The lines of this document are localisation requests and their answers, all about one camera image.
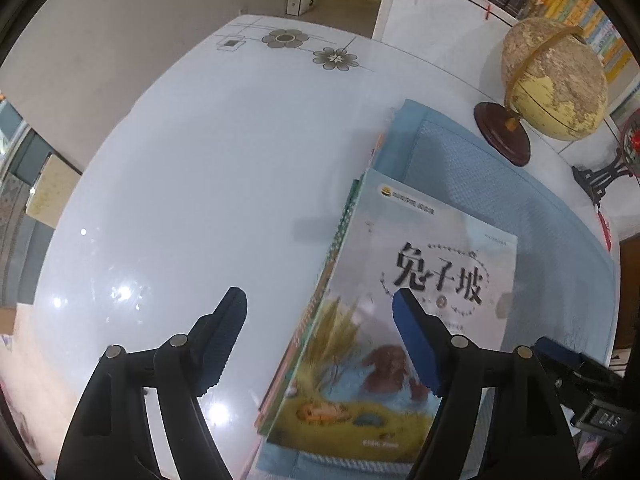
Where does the red tassel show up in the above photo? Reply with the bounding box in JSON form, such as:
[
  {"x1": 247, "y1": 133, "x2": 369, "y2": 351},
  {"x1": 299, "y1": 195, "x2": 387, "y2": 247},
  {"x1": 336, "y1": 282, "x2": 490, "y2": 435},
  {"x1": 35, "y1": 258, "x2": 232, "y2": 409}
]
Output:
[{"x1": 597, "y1": 210, "x2": 613, "y2": 253}]

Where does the white bookshelf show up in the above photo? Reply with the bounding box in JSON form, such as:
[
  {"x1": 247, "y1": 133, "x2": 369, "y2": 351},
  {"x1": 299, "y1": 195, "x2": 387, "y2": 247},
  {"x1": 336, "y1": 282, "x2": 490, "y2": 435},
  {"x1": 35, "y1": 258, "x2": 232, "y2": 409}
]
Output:
[{"x1": 372, "y1": 0, "x2": 640, "y2": 151}]

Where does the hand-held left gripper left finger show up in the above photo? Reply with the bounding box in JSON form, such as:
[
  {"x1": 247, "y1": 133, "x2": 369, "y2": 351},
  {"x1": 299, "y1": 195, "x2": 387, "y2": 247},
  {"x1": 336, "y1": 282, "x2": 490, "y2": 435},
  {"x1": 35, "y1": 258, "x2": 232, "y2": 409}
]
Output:
[{"x1": 55, "y1": 287, "x2": 249, "y2": 480}]

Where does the stack of thin books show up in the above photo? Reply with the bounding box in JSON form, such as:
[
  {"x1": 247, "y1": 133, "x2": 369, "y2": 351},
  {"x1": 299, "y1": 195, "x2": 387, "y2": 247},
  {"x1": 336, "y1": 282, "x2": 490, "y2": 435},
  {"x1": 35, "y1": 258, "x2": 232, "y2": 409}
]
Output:
[{"x1": 254, "y1": 130, "x2": 388, "y2": 438}]

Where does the antique style globe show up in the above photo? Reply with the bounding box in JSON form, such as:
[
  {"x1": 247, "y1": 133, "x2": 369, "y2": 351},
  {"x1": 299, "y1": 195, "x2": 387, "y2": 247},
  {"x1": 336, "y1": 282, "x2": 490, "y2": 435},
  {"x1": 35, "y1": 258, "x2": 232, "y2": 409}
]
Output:
[{"x1": 473, "y1": 16, "x2": 610, "y2": 168}]

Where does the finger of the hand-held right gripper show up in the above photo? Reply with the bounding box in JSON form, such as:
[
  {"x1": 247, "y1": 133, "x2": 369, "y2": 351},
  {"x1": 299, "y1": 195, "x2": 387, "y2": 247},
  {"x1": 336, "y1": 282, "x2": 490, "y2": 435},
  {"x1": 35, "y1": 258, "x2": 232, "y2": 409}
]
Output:
[{"x1": 532, "y1": 337, "x2": 584, "y2": 364}]

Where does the white rabbit picture book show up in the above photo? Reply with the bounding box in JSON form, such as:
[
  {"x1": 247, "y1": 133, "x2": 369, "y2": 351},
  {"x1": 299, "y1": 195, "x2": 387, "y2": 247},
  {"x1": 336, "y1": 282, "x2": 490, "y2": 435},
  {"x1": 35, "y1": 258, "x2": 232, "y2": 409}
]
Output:
[{"x1": 262, "y1": 167, "x2": 518, "y2": 463}]

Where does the light blue textured mat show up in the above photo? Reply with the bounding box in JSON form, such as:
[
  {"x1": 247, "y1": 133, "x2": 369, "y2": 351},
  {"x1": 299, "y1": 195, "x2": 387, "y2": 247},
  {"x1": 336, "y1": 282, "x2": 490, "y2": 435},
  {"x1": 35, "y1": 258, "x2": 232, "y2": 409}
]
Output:
[{"x1": 255, "y1": 99, "x2": 616, "y2": 476}]

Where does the round red flower fan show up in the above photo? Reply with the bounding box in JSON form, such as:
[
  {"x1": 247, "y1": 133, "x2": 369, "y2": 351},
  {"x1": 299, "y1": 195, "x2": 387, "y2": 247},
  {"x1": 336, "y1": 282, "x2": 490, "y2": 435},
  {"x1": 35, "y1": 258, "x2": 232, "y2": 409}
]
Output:
[{"x1": 619, "y1": 107, "x2": 640, "y2": 166}]

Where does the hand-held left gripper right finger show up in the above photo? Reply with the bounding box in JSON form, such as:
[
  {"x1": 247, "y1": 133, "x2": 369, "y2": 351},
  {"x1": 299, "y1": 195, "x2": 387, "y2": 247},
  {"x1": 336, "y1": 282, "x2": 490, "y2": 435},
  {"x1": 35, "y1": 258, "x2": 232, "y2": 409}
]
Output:
[{"x1": 391, "y1": 287, "x2": 581, "y2": 480}]

